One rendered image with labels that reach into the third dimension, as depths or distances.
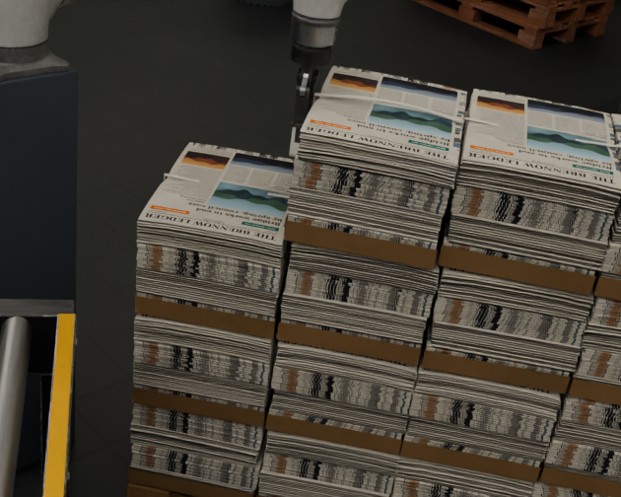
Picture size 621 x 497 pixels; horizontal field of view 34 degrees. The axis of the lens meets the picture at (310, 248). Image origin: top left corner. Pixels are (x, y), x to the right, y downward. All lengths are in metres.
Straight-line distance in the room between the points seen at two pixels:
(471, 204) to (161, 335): 0.69
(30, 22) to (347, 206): 0.72
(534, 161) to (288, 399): 0.71
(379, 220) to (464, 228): 0.16
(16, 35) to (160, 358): 0.70
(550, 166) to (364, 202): 0.34
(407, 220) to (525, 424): 0.51
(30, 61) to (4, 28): 0.08
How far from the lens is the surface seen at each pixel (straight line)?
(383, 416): 2.09
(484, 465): 2.15
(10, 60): 2.08
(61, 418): 1.47
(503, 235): 1.86
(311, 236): 1.87
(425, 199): 1.81
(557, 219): 1.84
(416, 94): 2.03
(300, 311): 1.96
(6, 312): 1.72
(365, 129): 1.82
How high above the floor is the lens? 1.77
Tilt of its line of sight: 30 degrees down
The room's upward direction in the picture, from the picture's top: 8 degrees clockwise
